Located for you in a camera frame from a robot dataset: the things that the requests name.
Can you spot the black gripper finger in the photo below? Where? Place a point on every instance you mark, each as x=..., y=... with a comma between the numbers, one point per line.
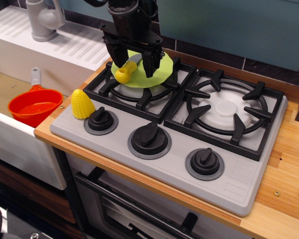
x=151, y=60
x=117, y=52

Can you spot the black burner grate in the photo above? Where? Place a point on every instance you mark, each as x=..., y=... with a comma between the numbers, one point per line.
x=232, y=114
x=151, y=103

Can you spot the grey toy faucet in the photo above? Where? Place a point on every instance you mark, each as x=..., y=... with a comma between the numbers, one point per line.
x=44, y=21

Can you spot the orange toy saucepan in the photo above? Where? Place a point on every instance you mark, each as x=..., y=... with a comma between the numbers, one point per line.
x=34, y=106

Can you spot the yellow handled toy knife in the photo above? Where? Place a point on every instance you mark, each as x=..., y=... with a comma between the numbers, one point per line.
x=123, y=74

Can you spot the black middle stove knob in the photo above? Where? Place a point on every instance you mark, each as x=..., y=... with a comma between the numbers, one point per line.
x=149, y=142

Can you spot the white toy sink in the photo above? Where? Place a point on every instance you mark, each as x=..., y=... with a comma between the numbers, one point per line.
x=65, y=62

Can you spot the black left burner grate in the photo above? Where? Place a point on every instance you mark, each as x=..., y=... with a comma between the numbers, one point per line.
x=151, y=103

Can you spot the toy oven door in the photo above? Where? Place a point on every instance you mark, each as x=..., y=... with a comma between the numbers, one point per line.
x=125, y=210

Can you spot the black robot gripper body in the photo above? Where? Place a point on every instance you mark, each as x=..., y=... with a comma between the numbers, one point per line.
x=131, y=24

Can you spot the yellow toy corn cob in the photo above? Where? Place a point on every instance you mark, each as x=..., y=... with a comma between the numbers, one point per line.
x=82, y=105

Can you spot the black right burner grate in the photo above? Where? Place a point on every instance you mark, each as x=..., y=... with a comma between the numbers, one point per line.
x=232, y=114

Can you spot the grey toy stove top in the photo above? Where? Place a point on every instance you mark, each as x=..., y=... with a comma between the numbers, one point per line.
x=234, y=190

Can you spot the black stove knob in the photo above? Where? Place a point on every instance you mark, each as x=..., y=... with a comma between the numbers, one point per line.
x=101, y=122
x=149, y=142
x=204, y=164

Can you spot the black right stove knob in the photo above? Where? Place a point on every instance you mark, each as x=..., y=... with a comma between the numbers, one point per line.
x=204, y=164

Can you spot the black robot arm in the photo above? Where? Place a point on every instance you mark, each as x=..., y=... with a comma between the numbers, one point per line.
x=130, y=30

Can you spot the black left stove knob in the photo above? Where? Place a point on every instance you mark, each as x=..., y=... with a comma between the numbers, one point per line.
x=101, y=122

